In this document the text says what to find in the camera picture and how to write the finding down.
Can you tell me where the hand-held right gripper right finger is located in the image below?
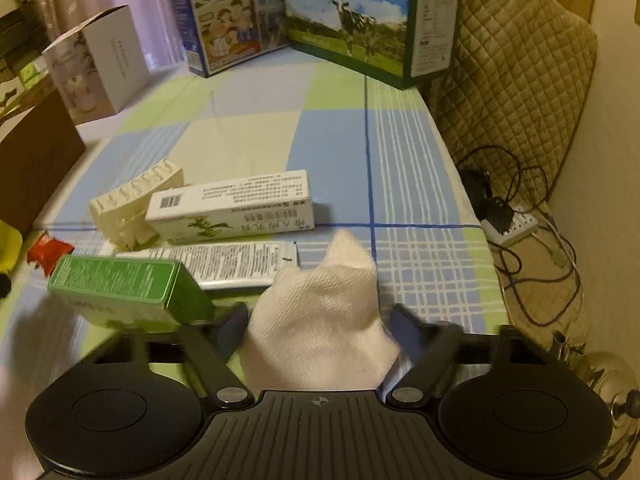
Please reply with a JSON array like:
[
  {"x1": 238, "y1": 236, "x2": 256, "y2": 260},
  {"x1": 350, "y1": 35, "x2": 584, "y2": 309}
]
[{"x1": 382, "y1": 304, "x2": 551, "y2": 408}]

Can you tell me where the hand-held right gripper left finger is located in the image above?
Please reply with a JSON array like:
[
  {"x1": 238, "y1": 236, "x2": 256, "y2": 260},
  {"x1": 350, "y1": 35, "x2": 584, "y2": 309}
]
[{"x1": 92, "y1": 304, "x2": 256, "y2": 408}]

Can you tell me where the white squeeze tube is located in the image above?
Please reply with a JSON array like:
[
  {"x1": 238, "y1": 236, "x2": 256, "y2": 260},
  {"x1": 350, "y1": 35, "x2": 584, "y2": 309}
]
[{"x1": 100, "y1": 240, "x2": 301, "y2": 292}]

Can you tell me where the white cloth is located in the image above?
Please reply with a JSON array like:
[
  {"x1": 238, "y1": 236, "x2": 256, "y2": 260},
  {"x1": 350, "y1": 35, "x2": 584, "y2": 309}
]
[{"x1": 240, "y1": 229, "x2": 403, "y2": 392}]

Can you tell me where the green cardboard box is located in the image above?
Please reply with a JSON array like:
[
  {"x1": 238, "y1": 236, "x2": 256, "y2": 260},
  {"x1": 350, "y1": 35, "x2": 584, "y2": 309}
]
[{"x1": 47, "y1": 254, "x2": 216, "y2": 333}]

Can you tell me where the white ribbed plastic piece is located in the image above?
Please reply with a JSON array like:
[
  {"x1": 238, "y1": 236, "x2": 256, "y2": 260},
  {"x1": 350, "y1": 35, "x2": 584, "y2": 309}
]
[{"x1": 90, "y1": 157, "x2": 184, "y2": 252}]

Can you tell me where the brown storage box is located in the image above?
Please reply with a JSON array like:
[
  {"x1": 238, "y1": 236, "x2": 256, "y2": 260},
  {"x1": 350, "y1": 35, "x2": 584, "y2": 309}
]
[{"x1": 0, "y1": 89, "x2": 87, "y2": 236}]

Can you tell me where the long white box plant print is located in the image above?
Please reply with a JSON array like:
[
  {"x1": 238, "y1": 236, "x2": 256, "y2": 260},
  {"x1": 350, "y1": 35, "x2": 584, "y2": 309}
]
[{"x1": 145, "y1": 170, "x2": 316, "y2": 246}]

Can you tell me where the black power adapter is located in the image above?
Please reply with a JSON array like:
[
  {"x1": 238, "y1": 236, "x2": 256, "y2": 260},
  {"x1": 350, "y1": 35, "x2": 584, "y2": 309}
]
[{"x1": 479, "y1": 195, "x2": 516, "y2": 236}]

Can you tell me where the white power strip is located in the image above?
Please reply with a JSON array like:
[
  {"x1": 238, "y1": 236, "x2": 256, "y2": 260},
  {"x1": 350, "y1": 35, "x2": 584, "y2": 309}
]
[{"x1": 481, "y1": 204, "x2": 541, "y2": 248}]

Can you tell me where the plaid sheet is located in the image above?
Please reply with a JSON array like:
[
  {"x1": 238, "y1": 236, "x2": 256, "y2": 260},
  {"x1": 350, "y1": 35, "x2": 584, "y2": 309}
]
[{"x1": 0, "y1": 52, "x2": 512, "y2": 396}]

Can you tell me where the red snack packet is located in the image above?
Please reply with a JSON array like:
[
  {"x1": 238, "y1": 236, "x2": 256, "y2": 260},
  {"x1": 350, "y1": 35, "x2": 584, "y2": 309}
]
[{"x1": 26, "y1": 232, "x2": 76, "y2": 277}]

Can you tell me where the metal kettle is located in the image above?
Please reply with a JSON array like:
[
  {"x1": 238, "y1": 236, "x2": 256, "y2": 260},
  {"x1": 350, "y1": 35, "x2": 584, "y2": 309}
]
[{"x1": 550, "y1": 330, "x2": 640, "y2": 480}]

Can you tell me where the yellow-green plastic item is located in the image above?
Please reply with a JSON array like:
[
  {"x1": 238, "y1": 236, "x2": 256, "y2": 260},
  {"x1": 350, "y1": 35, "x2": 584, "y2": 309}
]
[{"x1": 0, "y1": 220, "x2": 23, "y2": 281}]

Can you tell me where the beige quilted chair cover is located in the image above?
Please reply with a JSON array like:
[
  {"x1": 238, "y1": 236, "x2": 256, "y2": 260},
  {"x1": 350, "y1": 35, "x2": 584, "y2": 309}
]
[{"x1": 425, "y1": 0, "x2": 598, "y2": 211}]

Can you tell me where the white open carton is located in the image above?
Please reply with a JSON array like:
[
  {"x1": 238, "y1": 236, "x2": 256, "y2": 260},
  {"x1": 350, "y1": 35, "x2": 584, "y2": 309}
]
[{"x1": 42, "y1": 5, "x2": 151, "y2": 126}]

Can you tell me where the green milk carton cow print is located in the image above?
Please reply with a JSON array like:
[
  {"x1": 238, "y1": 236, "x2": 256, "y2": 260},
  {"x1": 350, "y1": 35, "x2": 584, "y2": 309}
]
[{"x1": 280, "y1": 0, "x2": 467, "y2": 91}]

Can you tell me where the blue milk carton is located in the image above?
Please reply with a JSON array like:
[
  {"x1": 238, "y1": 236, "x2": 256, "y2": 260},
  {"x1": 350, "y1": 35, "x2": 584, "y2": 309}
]
[{"x1": 164, "y1": 0, "x2": 293, "y2": 79}]

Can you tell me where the green tissue pack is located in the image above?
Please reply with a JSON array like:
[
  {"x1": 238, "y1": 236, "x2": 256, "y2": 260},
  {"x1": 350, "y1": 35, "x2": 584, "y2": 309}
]
[{"x1": 19, "y1": 57, "x2": 50, "y2": 90}]

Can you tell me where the sheer curtain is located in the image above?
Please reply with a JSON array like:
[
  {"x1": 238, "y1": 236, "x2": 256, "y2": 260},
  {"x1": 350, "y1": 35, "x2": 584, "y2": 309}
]
[{"x1": 25, "y1": 0, "x2": 187, "y2": 73}]

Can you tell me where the white cable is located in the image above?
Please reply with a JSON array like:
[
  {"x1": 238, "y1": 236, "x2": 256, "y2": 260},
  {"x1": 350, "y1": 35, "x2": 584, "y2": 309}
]
[{"x1": 537, "y1": 215, "x2": 572, "y2": 267}]

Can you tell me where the power strip with cables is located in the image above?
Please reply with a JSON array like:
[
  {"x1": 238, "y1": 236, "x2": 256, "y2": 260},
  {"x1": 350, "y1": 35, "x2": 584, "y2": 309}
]
[{"x1": 457, "y1": 147, "x2": 585, "y2": 326}]

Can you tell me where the black wire shelf rack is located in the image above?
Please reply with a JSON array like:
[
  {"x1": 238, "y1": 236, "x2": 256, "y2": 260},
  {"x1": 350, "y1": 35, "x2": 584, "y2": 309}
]
[{"x1": 0, "y1": 0, "x2": 51, "y2": 86}]

